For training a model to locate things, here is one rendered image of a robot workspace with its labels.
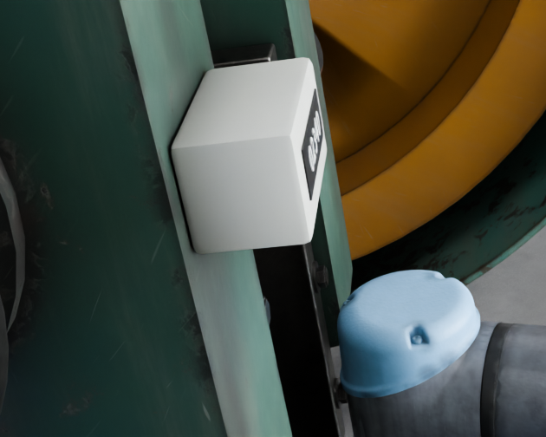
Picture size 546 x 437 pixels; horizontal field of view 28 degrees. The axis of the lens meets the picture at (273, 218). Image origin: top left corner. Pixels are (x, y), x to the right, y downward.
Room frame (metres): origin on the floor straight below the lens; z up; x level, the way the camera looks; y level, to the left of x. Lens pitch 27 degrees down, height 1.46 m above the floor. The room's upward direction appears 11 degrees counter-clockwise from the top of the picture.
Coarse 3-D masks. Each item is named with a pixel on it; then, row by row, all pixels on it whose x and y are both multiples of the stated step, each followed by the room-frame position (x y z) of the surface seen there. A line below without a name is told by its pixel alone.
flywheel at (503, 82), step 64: (320, 0) 0.85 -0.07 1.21; (384, 0) 0.84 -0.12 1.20; (448, 0) 0.83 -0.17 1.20; (512, 0) 0.80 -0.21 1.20; (384, 64) 0.84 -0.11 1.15; (448, 64) 0.83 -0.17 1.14; (512, 64) 0.79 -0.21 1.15; (384, 128) 0.85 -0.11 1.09; (448, 128) 0.80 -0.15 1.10; (512, 128) 0.79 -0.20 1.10; (384, 192) 0.81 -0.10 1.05; (448, 192) 0.80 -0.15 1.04
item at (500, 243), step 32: (544, 128) 0.88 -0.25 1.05; (512, 160) 0.88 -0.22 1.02; (544, 160) 0.83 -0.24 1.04; (480, 192) 0.88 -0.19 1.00; (512, 192) 0.83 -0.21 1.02; (544, 192) 0.78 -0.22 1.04; (448, 224) 0.87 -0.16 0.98; (480, 224) 0.83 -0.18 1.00; (512, 224) 0.78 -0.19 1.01; (544, 224) 0.75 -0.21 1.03; (384, 256) 0.88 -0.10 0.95; (416, 256) 0.85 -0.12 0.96; (448, 256) 0.81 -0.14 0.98; (480, 256) 0.78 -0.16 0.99; (352, 288) 0.85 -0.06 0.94
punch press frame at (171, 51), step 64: (0, 0) 0.31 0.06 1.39; (64, 0) 0.31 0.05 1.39; (128, 0) 0.31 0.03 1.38; (192, 0) 0.39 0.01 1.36; (256, 0) 0.59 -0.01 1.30; (0, 64) 0.31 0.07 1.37; (64, 64) 0.31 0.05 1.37; (128, 64) 0.30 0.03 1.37; (192, 64) 0.37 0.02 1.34; (0, 128) 0.31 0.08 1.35; (64, 128) 0.31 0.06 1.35; (128, 128) 0.30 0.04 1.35; (0, 192) 0.30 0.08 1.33; (64, 192) 0.31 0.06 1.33; (128, 192) 0.31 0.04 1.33; (320, 192) 0.60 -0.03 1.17; (0, 256) 0.31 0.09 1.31; (64, 256) 0.31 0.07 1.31; (128, 256) 0.31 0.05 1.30; (192, 256) 0.31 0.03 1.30; (320, 256) 0.59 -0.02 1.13; (64, 320) 0.31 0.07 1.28; (128, 320) 0.31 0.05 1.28; (192, 320) 0.30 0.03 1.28; (256, 320) 0.38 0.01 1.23; (64, 384) 0.31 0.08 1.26; (128, 384) 0.31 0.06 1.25; (192, 384) 0.30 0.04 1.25; (256, 384) 0.35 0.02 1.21
